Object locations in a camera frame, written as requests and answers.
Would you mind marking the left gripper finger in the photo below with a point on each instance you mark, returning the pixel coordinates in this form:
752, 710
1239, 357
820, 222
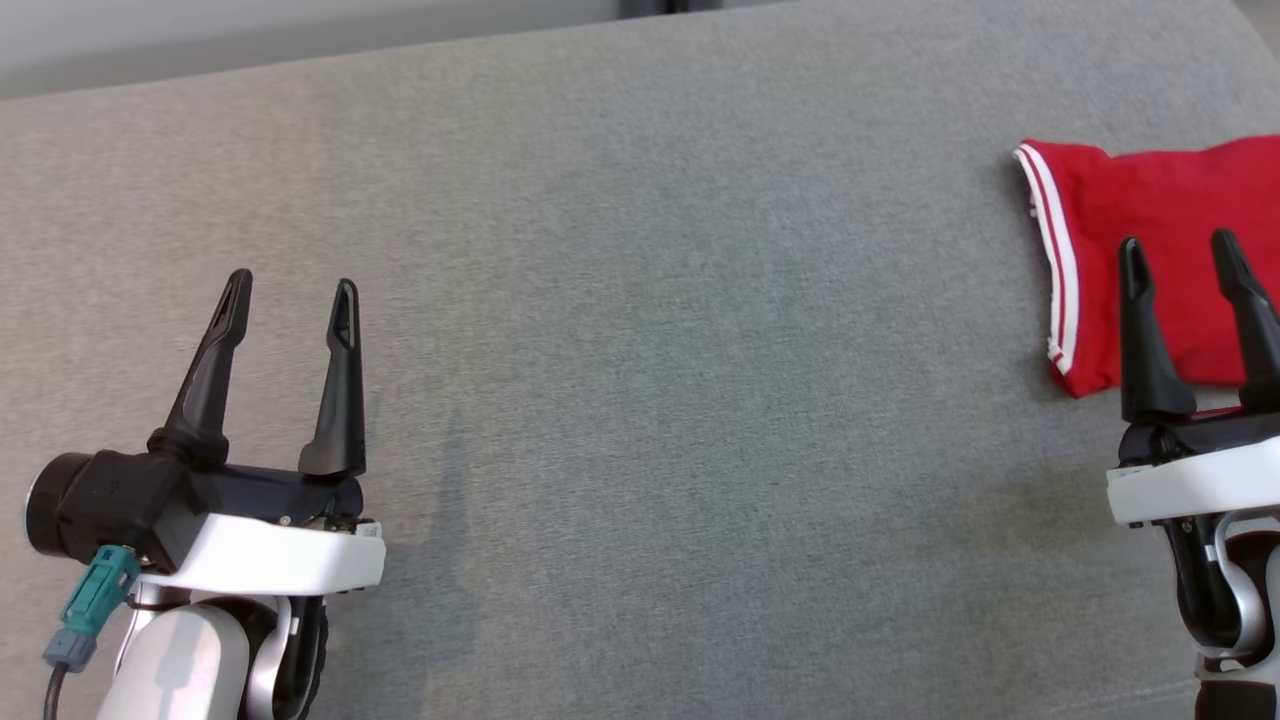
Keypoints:
340, 410
210, 380

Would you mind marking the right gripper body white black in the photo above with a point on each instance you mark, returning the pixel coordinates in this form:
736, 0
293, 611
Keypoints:
1200, 480

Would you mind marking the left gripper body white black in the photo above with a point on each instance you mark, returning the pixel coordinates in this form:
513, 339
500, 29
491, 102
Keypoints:
290, 555

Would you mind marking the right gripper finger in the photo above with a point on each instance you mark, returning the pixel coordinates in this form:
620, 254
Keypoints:
1262, 350
1145, 360

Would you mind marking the red white striped jersey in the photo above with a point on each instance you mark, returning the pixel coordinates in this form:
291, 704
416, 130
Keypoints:
1170, 200

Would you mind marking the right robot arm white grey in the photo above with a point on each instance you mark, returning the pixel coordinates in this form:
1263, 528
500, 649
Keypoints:
1240, 600

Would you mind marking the grey metal wall post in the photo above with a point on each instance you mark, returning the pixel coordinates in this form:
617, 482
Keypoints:
665, 7

